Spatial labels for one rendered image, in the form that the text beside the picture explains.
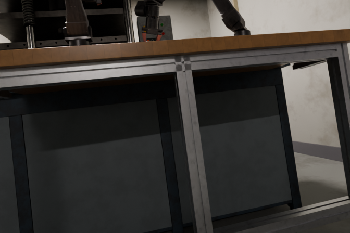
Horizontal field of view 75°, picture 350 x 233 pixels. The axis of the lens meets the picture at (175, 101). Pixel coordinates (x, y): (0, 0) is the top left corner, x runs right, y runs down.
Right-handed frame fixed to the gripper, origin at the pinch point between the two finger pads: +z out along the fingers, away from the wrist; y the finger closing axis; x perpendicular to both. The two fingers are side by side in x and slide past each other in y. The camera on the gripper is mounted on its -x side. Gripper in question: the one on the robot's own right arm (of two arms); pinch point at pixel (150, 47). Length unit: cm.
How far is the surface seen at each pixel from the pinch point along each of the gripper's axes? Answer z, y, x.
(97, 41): 1, 38, -83
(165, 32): -13, -18, -93
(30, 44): 9, 86, -75
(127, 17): -20, 15, -82
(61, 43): 6, 65, -81
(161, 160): 51, -8, 22
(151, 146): 44.8, -3.3, 19.5
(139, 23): -18, 5, -95
